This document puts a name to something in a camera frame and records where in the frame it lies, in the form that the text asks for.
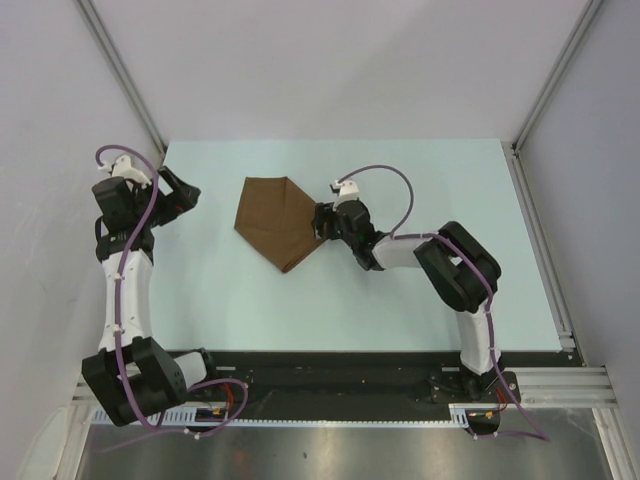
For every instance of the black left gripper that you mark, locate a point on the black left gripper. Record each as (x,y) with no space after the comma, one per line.
(174,205)

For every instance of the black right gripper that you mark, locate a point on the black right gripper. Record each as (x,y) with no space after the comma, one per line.
(322,214)

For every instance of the brown cloth napkin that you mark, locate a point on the brown cloth napkin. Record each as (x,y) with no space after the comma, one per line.
(274,216)

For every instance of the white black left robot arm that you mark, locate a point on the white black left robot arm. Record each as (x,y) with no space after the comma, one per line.
(131,375)

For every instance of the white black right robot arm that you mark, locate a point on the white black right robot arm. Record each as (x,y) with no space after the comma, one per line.
(462,272)

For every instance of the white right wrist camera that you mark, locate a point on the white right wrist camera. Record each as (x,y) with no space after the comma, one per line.
(346,190)

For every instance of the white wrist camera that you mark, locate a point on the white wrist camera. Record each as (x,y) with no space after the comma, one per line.
(123,167)
(346,190)

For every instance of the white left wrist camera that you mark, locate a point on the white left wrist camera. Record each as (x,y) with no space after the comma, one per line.
(123,167)

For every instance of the aluminium frame post left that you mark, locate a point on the aluminium frame post left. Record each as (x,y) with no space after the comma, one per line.
(115,62)

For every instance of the aluminium frame post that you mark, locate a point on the aluminium frame post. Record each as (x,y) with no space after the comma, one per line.
(569,51)
(115,62)

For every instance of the white slotted cable duct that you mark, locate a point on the white slotted cable duct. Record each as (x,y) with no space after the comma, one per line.
(276,413)

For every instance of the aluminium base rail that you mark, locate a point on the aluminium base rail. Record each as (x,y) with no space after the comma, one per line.
(560,385)

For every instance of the aluminium frame post right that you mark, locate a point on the aluminium frame post right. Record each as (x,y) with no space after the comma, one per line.
(569,51)

